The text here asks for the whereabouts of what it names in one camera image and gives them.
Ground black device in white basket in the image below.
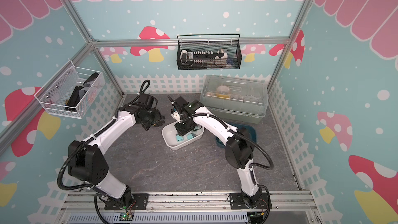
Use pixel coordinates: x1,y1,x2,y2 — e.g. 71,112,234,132
65,86,85,112

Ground white wire wall basket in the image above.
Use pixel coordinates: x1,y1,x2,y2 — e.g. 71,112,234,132
35,61,105,119

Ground green circuit board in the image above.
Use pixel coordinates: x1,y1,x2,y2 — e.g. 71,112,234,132
119,213,134,222

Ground black wire wall basket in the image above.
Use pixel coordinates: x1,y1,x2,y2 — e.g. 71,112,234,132
176,34,242,71

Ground yellow black rubber glove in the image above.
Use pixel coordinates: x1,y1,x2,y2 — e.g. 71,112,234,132
153,117,165,127

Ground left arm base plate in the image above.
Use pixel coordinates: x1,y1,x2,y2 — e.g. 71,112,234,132
104,193,149,211

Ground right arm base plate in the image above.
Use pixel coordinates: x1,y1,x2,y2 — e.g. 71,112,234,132
227,192,273,211

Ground teal plug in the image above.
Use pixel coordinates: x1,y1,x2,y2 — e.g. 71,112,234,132
176,134,183,142
186,133,195,140

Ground teal plug bottom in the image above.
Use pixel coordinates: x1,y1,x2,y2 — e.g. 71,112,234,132
176,134,183,142

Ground dark teal plastic tray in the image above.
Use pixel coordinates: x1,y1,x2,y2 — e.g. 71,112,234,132
216,122,257,148

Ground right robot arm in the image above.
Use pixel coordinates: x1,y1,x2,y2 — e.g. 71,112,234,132
168,96,274,208

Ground white plastic tray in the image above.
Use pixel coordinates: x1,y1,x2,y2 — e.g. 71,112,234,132
162,121,204,150

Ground items in black basket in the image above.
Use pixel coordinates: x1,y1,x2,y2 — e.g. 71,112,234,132
177,49,228,69

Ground clear lidded storage box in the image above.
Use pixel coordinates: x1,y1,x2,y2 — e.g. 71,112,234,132
200,76,268,124

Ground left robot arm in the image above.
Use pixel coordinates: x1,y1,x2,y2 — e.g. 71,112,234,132
57,93,165,205

